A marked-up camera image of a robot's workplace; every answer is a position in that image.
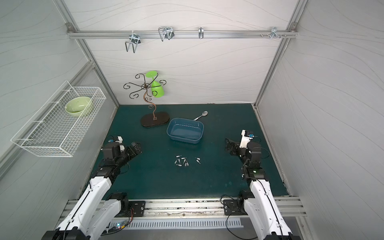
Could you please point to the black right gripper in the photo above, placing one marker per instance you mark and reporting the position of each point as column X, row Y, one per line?
column 234, row 148

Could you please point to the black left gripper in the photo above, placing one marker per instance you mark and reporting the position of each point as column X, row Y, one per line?
column 132, row 149

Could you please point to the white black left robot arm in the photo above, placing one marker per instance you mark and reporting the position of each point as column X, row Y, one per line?
column 86, row 221

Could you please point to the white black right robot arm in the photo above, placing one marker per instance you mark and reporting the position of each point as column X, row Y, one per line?
column 258, row 203

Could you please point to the blue plastic storage box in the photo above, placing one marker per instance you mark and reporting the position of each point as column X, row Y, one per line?
column 185, row 130

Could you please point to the dark metal scroll cup stand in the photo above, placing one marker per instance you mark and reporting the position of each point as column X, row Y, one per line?
column 155, row 118

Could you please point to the metal spoon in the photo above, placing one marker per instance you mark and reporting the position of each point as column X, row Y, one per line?
column 205, row 113

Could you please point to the green plastic goblet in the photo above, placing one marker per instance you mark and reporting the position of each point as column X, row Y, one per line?
column 156, row 86

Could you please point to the light green ceramic bowl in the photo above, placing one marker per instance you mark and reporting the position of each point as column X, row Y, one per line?
column 79, row 107

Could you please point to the metal double hook left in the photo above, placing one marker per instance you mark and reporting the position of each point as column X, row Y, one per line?
column 133, row 42

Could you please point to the metal double hook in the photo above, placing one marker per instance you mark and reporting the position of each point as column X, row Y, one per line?
column 166, row 33
column 133, row 42

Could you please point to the metal double hook middle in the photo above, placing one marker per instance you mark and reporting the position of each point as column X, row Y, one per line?
column 166, row 33

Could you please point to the metal hook right end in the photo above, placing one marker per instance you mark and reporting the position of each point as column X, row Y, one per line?
column 273, row 34

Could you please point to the small metal hook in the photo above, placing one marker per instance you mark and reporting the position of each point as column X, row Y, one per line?
column 201, row 32

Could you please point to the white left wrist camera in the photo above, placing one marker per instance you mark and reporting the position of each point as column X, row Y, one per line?
column 120, row 141

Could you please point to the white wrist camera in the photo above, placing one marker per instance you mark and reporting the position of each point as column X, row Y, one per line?
column 120, row 141
column 247, row 136

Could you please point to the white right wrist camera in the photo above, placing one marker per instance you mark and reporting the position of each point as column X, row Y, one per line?
column 247, row 136

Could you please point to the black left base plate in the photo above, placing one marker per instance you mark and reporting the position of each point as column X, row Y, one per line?
column 137, row 208

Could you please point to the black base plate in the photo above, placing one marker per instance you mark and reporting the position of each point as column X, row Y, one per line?
column 231, row 208
column 137, row 208

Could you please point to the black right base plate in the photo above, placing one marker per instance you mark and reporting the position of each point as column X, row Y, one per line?
column 231, row 208

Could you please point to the white slotted cable duct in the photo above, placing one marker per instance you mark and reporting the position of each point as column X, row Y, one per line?
column 185, row 224

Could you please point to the white wire basket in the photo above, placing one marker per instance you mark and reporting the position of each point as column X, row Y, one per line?
column 51, row 132

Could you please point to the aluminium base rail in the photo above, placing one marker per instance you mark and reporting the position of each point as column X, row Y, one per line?
column 209, row 208

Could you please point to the aluminium cross rail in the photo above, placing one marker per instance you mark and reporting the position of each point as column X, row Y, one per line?
column 150, row 35

